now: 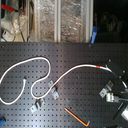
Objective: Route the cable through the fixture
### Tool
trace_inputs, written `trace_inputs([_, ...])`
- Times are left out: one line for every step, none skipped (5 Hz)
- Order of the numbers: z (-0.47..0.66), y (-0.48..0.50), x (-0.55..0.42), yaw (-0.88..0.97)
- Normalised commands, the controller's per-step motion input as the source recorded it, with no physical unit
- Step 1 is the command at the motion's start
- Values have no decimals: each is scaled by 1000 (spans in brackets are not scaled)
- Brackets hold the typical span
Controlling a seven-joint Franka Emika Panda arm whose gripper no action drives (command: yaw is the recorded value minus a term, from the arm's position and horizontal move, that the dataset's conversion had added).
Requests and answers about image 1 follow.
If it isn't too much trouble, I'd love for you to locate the clear plastic bin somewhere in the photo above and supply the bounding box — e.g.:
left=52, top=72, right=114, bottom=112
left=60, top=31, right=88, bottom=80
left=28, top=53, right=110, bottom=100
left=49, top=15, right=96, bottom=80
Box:
left=61, top=0, right=87, bottom=42
left=34, top=0, right=55, bottom=42

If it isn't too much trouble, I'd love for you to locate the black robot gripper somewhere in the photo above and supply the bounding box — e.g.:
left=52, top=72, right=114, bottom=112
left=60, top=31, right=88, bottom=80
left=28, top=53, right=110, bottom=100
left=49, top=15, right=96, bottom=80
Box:
left=99, top=61, right=124, bottom=97

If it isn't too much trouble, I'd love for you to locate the grey cable clip middle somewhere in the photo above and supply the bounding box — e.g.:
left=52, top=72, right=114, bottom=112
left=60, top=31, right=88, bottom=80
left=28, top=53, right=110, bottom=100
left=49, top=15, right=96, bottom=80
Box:
left=51, top=87, right=59, bottom=100

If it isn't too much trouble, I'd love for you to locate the red tool on shelf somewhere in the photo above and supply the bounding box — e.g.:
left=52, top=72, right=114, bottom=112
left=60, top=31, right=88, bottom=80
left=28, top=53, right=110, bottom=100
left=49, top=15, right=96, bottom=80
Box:
left=5, top=6, right=26, bottom=15

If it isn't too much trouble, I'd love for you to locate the orange hex key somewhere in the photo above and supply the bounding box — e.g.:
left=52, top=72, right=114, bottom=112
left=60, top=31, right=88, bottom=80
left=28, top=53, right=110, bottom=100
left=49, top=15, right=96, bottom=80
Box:
left=64, top=108, right=90, bottom=127

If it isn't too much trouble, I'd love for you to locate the grey cable clip lower-left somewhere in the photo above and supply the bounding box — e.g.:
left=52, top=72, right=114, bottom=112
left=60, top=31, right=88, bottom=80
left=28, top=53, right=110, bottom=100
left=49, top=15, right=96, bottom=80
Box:
left=30, top=105, right=37, bottom=113

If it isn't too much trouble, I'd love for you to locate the white cable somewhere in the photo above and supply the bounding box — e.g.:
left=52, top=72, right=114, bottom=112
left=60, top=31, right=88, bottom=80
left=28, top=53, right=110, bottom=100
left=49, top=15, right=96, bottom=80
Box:
left=0, top=56, right=128, bottom=105

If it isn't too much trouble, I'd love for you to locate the grey cable clip lower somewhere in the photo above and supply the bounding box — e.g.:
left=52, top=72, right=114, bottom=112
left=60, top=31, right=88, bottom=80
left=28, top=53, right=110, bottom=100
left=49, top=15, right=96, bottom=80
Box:
left=37, top=99, right=45, bottom=107

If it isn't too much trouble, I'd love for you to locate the blue clamp handle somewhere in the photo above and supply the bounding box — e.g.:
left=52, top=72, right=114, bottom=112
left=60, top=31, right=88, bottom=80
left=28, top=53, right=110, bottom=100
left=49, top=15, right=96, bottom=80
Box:
left=90, top=26, right=98, bottom=44

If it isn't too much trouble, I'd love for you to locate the clear plastic bin left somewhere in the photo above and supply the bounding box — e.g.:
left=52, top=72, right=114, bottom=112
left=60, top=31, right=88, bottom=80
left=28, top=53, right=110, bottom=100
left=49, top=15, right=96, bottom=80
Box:
left=34, top=0, right=55, bottom=42

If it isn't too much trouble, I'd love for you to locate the clear plastic bin right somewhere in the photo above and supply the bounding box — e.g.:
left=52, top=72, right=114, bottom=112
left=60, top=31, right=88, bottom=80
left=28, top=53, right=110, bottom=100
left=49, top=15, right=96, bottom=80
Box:
left=61, top=0, right=87, bottom=42

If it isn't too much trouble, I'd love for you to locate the blue object bottom-left corner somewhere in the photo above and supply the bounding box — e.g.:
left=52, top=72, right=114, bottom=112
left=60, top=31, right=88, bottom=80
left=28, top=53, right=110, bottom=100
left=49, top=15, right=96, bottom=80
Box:
left=0, top=116, right=6, bottom=126

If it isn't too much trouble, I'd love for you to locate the grey cable clip upper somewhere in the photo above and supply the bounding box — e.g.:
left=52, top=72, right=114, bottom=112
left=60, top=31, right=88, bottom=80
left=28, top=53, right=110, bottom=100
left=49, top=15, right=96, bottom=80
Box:
left=48, top=80, right=54, bottom=88

